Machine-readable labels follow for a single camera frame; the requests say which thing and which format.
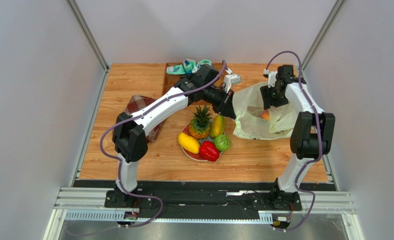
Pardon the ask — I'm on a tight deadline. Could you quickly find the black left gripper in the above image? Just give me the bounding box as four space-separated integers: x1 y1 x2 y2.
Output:
202 85 236 121

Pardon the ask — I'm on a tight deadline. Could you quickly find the yellow fake mango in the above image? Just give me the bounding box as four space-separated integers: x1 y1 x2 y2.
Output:
210 115 225 138

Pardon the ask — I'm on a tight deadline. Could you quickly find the fake peach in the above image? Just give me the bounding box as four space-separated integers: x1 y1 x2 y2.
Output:
259 110 270 121

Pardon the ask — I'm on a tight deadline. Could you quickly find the translucent white plastic bag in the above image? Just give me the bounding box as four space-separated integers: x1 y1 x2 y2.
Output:
233 81 297 140

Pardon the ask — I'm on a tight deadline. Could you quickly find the fake pineapple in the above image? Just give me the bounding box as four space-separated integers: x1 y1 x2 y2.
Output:
188 105 211 140

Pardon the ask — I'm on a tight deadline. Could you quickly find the red fake bell pepper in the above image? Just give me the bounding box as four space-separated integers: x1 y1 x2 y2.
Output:
199 140 220 162

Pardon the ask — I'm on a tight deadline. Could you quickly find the yellow fake bell pepper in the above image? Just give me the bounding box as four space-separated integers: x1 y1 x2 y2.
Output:
178 132 200 154

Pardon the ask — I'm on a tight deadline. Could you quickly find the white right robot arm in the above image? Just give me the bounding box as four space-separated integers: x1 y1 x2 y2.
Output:
260 65 335 203

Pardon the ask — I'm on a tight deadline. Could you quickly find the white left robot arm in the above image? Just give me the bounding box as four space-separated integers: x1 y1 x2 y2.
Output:
112 64 236 197

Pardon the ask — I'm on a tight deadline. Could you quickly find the red and teal plate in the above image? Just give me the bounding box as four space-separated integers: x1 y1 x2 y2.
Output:
181 124 214 162

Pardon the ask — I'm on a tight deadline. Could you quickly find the teal white sock right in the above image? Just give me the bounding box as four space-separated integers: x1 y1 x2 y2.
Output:
196 59 212 68

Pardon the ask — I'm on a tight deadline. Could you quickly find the teal white sock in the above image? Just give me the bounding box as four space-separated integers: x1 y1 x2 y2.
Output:
166 59 198 75
196 59 212 68

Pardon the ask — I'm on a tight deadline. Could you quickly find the teal white sock left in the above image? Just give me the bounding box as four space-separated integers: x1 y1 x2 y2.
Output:
166 59 198 75

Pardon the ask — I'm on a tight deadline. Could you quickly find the wooden compartment tray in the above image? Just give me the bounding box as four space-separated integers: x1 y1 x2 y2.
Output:
173 64 223 106

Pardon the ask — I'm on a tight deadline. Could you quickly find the red plaid cloth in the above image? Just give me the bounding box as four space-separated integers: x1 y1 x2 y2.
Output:
123 94 167 144

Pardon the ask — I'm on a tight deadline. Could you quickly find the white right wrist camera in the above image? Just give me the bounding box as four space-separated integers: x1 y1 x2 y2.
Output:
263 69 277 88

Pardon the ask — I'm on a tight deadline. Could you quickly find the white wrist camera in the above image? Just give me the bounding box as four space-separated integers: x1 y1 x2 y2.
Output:
263 69 277 88
223 68 242 93

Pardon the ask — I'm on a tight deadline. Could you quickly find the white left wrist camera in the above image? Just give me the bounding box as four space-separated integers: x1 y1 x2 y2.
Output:
223 68 242 93

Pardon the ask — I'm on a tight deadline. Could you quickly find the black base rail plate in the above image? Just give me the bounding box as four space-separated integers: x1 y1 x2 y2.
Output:
72 180 336 221

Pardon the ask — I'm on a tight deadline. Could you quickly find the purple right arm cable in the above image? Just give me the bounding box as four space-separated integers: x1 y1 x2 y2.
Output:
265 50 324 233

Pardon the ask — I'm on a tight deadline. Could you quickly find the aluminium frame post right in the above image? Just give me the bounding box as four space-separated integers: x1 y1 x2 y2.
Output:
300 0 347 72

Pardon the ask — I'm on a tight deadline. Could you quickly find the aluminium frame post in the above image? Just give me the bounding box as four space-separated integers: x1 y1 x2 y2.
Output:
300 0 347 72
66 0 110 72

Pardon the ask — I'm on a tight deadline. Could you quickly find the white slotted cable duct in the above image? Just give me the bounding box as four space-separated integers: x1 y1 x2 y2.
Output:
65 210 274 225

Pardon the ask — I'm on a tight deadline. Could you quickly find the aluminium frame post left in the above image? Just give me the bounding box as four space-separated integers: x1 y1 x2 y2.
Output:
66 0 110 72

